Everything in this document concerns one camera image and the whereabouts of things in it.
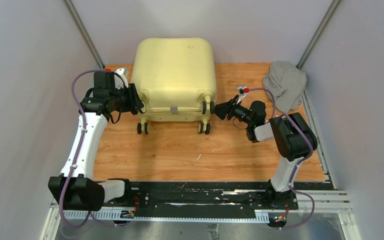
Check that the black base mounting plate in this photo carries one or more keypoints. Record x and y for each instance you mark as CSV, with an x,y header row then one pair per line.
x,y
202,199

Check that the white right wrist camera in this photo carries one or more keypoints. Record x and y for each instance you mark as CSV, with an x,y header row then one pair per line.
x,y
243,92

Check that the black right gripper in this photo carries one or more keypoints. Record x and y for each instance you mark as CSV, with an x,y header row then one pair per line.
x,y
221,110

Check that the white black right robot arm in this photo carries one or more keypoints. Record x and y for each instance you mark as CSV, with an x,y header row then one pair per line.
x,y
294,140

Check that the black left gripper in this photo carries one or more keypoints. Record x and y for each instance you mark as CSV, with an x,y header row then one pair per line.
x,y
135,102

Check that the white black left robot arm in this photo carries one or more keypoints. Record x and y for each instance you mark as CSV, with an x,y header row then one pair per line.
x,y
75,189

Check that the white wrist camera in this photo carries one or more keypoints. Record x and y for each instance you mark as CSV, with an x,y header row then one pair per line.
x,y
243,92
120,78

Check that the cream suitcase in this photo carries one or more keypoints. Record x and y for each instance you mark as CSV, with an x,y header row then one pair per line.
x,y
175,79

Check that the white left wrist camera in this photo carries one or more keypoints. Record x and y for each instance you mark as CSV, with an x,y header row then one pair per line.
x,y
120,78

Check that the grey crumpled cloth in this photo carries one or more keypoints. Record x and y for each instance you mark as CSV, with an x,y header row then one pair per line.
x,y
287,83

